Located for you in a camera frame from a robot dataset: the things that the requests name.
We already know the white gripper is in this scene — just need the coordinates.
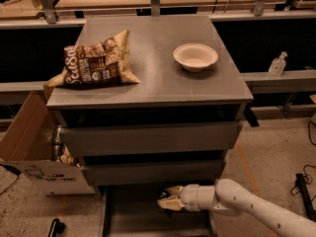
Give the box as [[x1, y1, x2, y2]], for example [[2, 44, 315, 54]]
[[157, 184, 216, 211]]

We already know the dark blue rxbar wrapper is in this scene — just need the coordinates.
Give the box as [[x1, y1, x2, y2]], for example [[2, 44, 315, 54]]
[[159, 192, 169, 199]]

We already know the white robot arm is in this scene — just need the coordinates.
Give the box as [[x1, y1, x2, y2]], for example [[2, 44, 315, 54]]
[[157, 179, 316, 237]]

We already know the grey open bottom drawer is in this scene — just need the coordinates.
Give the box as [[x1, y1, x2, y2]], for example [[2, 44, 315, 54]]
[[99, 184, 218, 237]]

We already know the grey middle drawer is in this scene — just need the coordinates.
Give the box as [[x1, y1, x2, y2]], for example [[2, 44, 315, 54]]
[[82, 159, 224, 186]]

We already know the grey drawer cabinet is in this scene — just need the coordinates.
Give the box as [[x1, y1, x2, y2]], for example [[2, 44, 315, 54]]
[[45, 14, 255, 237]]

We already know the grey top drawer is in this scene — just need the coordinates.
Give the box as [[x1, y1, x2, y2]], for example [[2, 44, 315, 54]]
[[61, 121, 242, 157]]

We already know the snack bag in box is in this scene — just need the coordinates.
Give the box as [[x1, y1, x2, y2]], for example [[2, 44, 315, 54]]
[[59, 146, 80, 167]]

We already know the black object on floor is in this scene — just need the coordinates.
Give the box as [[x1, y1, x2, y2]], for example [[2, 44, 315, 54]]
[[47, 218, 65, 237]]

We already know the black power strip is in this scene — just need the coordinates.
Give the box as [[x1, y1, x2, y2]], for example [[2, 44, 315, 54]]
[[295, 173, 316, 222]]

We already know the metal can in box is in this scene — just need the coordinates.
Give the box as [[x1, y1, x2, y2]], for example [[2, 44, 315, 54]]
[[52, 125, 62, 161]]

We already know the white paper bowl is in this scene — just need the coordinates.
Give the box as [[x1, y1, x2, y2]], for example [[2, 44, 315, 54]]
[[173, 43, 218, 72]]

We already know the brown chip bag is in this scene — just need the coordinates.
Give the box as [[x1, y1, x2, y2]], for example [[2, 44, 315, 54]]
[[47, 31, 140, 87]]

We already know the open cardboard box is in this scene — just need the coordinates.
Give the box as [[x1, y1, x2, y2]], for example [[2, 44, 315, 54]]
[[0, 91, 95, 196]]

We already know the clear sanitizer pump bottle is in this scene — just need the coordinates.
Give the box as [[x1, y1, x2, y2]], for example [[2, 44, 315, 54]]
[[269, 51, 287, 76]]

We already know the black cable on floor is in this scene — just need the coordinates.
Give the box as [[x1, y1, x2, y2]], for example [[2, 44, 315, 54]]
[[290, 118, 316, 197]]

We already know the black cable at left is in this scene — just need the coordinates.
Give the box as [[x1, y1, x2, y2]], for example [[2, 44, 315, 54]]
[[0, 163, 23, 197]]

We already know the metal railing frame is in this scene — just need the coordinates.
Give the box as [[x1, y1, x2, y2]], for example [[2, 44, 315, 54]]
[[0, 0, 315, 28]]

